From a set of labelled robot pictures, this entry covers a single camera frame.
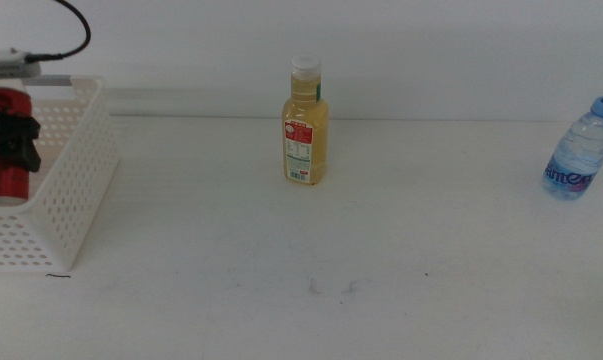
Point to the white perforated plastic basket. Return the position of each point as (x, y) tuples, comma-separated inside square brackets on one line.
[(76, 190)]

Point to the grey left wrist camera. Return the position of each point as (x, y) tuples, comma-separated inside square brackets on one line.
[(3, 65)]

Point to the clear water bottle blue cap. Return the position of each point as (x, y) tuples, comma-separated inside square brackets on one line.
[(578, 155)]

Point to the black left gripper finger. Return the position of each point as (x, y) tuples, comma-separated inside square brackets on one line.
[(21, 134)]

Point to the yellow juice bottle white cap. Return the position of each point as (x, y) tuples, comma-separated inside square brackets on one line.
[(306, 145)]

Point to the red soda can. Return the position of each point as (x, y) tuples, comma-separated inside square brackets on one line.
[(6, 180)]

